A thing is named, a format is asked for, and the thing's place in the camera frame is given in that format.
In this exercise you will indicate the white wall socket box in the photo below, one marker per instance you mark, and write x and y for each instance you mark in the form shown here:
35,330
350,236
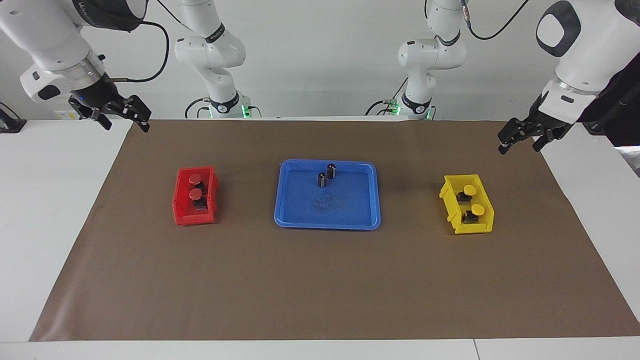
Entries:
62,114

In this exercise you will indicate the black clamp mount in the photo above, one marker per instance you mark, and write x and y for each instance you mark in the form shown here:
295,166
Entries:
10,124

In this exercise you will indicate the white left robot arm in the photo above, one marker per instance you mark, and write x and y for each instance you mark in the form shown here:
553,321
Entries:
590,45

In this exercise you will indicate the red push button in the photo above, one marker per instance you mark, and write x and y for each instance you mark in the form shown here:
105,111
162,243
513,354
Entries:
195,178
196,193

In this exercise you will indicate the red plastic bin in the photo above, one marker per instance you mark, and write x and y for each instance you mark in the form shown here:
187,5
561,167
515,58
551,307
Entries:
182,215

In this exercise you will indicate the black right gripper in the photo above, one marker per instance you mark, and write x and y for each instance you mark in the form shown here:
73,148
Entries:
102,97

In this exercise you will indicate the brown table mat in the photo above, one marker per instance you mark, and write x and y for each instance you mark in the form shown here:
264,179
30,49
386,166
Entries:
320,280

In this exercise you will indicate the yellow push button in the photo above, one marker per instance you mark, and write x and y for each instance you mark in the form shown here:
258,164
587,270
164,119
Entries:
478,209
469,190

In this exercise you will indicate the yellow plastic bin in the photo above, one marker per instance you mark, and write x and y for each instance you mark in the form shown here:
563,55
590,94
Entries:
470,229

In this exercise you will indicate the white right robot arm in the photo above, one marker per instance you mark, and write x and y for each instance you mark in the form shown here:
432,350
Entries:
50,40

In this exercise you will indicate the black equipment stand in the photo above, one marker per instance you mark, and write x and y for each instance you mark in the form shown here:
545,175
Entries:
625,110

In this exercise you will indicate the blue plastic tray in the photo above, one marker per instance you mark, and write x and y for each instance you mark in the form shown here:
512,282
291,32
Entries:
345,210

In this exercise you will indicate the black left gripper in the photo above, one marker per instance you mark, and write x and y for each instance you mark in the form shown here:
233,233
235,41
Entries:
545,124

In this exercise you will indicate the black cylindrical capacitor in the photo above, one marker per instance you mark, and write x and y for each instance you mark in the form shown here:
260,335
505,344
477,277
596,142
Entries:
331,171
322,180

